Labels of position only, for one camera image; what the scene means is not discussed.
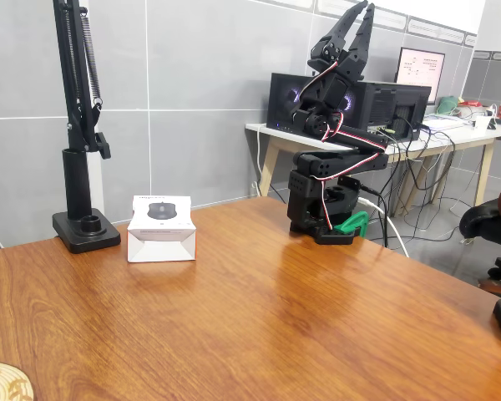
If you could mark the black computer case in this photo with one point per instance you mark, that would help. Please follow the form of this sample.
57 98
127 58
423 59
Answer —
392 108

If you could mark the white orange mouse box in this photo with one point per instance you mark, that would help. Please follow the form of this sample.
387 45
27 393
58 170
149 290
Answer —
160 246

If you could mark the black stand base with post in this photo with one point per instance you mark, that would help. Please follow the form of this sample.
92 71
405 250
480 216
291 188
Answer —
75 188

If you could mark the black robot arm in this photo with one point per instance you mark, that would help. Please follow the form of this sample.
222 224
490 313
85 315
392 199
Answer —
300 188

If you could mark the computer monitor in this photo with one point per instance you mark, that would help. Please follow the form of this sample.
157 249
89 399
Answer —
419 69

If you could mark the small white box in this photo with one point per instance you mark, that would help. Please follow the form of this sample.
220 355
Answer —
482 123

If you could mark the round wooden coaster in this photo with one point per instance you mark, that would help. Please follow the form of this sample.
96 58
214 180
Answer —
4 384

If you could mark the green cloth bundle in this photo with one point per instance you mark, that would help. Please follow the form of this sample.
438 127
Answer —
447 105

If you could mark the green table clamp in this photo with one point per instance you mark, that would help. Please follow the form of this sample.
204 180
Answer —
352 223

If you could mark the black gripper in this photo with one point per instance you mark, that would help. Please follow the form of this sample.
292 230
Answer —
351 63

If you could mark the black office chair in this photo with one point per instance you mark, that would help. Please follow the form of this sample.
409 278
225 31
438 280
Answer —
480 219

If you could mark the white paper stack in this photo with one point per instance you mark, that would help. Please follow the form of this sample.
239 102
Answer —
442 122

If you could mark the white desk wooden legs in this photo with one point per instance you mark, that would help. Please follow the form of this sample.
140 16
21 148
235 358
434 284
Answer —
463 140

